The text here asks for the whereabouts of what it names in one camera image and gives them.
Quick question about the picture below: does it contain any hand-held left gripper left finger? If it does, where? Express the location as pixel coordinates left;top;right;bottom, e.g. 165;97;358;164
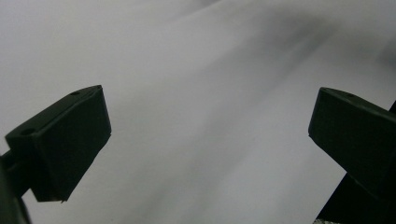
4;84;112;203

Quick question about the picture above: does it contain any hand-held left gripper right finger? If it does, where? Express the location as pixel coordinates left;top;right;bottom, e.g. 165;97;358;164
307;86;396;201

